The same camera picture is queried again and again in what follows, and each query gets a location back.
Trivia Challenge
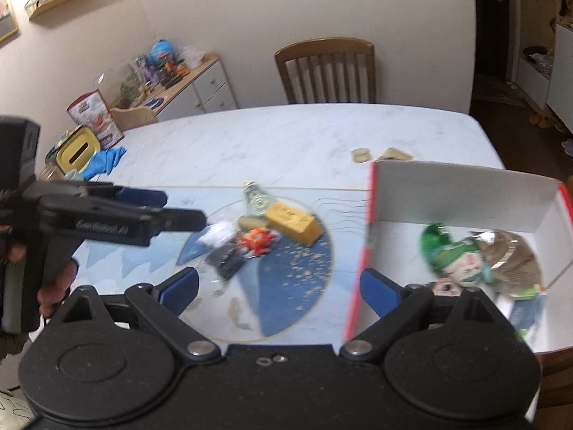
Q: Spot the patterned doormat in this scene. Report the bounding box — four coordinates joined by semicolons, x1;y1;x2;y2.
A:
475;76;529;108

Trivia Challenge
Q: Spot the yellow tin with slot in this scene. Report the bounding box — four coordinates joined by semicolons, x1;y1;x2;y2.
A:
56;126;101;173

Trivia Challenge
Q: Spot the person's left hand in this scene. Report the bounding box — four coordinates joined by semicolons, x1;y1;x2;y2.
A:
37;259;80;320

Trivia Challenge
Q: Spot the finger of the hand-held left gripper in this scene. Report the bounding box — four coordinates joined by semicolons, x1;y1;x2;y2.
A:
148;208;208;236
67;181;169;210

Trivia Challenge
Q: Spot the blue cloth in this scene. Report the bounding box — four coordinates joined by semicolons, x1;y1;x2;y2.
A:
83;147;128;179

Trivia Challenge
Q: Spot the white wood side cabinet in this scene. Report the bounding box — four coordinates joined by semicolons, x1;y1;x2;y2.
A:
110;52;238;132

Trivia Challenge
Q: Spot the white plastic bag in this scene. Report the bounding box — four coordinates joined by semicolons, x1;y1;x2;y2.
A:
197;220;236;249

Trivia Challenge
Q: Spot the dark packet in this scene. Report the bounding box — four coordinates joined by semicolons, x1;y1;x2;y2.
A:
203;242;247;281

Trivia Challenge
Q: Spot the dark entry door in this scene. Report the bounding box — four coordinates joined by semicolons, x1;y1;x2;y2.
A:
472;0;520;113

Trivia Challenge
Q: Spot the yellow rectangular box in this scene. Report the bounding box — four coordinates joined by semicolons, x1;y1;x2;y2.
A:
264;203;324;247

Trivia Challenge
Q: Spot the grey-green oval case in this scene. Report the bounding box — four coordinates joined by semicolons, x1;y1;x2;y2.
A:
243;181;274;216

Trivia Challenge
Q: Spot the clutter of jars and toys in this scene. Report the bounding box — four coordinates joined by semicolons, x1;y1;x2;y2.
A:
119;47;207;104

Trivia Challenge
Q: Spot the dark wooden slat chair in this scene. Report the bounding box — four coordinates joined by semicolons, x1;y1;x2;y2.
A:
274;38;377;105

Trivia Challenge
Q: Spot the small beige pouch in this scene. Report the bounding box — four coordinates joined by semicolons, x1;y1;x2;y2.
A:
237;215;269;231

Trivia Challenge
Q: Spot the blue round plush toy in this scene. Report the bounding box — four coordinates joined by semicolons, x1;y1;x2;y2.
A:
150;39;177;66

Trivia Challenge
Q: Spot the green plush charm with tassel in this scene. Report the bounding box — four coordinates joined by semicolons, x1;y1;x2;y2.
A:
418;223;486;287

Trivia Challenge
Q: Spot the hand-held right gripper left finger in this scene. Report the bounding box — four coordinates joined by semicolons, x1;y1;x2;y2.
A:
63;267;221;362

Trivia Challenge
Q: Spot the red cardboard shoe box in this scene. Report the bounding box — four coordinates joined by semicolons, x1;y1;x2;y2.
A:
342;160;573;426

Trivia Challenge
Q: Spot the framed wall picture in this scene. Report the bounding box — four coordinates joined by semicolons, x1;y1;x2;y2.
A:
0;0;21;46

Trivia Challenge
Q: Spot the foil snack packet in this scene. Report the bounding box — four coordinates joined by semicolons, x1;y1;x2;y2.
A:
475;228;542;298

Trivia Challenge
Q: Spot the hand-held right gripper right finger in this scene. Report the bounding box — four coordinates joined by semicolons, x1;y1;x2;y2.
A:
340;268;509;360

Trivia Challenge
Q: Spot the small light wood chair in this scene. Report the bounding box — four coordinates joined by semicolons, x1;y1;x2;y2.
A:
110;106;158;132

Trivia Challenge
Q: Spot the red orange toy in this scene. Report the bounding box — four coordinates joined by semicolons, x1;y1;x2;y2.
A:
235;228;279;258

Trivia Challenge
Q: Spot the white wood wall cabinet unit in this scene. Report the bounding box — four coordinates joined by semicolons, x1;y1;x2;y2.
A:
515;22;573;135

